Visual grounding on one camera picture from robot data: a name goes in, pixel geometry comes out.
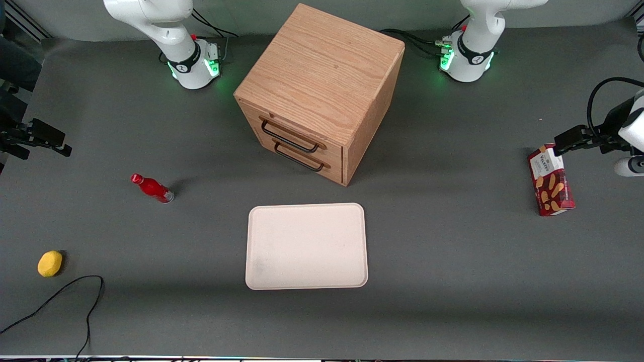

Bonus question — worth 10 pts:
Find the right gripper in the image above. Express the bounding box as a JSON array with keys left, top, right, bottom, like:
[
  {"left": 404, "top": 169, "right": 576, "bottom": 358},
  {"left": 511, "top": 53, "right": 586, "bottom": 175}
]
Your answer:
[{"left": 0, "top": 119, "right": 72, "bottom": 160}]

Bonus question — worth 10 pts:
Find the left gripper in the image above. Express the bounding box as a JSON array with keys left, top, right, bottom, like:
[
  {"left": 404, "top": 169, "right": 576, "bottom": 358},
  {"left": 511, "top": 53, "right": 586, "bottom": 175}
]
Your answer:
[{"left": 554, "top": 98, "right": 644, "bottom": 176}]

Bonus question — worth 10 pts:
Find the black metal drawer handle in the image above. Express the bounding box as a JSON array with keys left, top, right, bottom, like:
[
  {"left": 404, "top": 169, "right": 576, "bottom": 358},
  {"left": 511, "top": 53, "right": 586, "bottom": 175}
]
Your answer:
[
  {"left": 273, "top": 142, "right": 325, "bottom": 173},
  {"left": 260, "top": 119, "right": 320, "bottom": 154}
]

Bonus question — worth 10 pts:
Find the oak wooden drawer cabinet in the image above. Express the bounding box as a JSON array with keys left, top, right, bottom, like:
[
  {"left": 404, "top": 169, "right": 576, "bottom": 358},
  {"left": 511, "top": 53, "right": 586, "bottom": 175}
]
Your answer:
[{"left": 233, "top": 3, "right": 406, "bottom": 188}]

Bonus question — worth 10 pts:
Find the red tartan shortbread box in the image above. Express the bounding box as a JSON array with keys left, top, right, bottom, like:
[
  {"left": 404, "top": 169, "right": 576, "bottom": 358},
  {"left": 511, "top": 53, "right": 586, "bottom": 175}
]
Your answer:
[{"left": 527, "top": 143, "right": 576, "bottom": 217}]

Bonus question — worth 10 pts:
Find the red plastic bottle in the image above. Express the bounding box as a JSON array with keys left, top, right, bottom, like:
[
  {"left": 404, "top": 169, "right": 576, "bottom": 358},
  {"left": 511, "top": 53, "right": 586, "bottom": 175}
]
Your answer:
[{"left": 130, "top": 173, "right": 175, "bottom": 204}]

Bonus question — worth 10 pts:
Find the yellow lemon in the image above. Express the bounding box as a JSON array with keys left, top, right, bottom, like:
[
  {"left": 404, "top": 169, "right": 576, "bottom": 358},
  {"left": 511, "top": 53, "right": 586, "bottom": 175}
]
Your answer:
[{"left": 37, "top": 250, "right": 63, "bottom": 278}]

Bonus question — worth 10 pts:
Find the beige plastic tray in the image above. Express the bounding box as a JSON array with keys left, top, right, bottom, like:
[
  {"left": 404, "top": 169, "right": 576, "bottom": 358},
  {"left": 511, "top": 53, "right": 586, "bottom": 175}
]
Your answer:
[{"left": 245, "top": 203, "right": 369, "bottom": 291}]

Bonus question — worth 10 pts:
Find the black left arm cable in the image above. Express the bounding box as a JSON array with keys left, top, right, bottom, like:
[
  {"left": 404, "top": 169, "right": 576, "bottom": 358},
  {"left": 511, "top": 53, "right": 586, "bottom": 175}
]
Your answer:
[{"left": 587, "top": 77, "right": 644, "bottom": 144}]

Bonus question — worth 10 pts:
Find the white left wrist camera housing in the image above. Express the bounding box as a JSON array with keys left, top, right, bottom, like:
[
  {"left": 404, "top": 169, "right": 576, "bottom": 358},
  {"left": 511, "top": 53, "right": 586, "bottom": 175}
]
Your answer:
[{"left": 620, "top": 112, "right": 644, "bottom": 151}]

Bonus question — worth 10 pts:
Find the aluminium frame profile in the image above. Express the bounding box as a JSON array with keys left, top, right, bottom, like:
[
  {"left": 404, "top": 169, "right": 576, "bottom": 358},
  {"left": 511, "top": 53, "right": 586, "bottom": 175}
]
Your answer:
[{"left": 3, "top": 0, "right": 51, "bottom": 41}]

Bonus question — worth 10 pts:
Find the thin black table cable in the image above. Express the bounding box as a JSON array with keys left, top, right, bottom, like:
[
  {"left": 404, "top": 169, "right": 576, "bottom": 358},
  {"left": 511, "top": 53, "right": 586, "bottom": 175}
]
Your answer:
[{"left": 0, "top": 275, "right": 105, "bottom": 360}]

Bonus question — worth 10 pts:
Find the black right base cable bundle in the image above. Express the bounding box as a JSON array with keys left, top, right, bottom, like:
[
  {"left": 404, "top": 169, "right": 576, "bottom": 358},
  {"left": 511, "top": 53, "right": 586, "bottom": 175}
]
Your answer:
[{"left": 191, "top": 8, "right": 239, "bottom": 63}]

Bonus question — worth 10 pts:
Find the black base cable bundle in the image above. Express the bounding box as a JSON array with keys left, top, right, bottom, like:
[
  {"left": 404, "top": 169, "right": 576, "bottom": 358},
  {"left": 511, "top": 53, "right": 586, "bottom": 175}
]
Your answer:
[
  {"left": 380, "top": 28, "right": 453, "bottom": 58},
  {"left": 191, "top": 8, "right": 239, "bottom": 63}
]

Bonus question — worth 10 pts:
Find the black left base cable bundle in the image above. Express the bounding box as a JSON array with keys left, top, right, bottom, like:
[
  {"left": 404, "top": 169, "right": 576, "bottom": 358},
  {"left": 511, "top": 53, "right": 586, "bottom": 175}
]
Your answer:
[{"left": 380, "top": 28, "right": 453, "bottom": 58}]

